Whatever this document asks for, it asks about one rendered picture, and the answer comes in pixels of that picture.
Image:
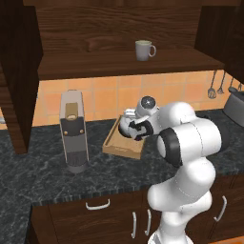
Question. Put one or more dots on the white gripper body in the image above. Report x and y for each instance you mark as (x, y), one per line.
(128, 115)

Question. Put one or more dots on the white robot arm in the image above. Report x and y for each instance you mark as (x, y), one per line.
(190, 149)

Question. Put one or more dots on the wooden tray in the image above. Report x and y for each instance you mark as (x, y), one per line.
(122, 144)

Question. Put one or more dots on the white ceramic mug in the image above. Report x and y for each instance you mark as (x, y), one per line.
(142, 50)

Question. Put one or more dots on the dark wood cabinet door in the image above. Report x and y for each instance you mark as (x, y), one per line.
(19, 70)
(225, 35)

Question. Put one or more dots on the grey coffee machine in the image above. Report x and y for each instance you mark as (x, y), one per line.
(73, 136)

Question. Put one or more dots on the hanging metal utensil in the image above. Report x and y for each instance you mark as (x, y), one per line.
(231, 88)
(220, 90)

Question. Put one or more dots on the dark wood drawer front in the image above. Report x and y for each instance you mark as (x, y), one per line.
(70, 206)

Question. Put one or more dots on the dark wood base cupboard door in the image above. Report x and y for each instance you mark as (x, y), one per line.
(155, 225)
(228, 190)
(95, 230)

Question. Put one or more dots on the dark wood wall cabinet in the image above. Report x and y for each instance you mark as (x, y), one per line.
(120, 31)

